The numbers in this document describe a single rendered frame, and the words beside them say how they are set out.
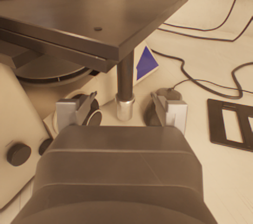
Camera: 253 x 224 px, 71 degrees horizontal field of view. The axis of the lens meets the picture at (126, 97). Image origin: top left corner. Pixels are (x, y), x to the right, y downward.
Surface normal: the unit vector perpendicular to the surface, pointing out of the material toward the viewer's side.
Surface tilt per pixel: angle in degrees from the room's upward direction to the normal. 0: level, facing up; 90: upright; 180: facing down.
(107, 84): 90
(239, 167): 0
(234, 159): 0
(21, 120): 90
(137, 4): 0
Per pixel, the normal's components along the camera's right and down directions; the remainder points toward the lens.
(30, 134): 0.88, 0.32
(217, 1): -0.48, 0.58
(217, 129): 0.01, -0.75
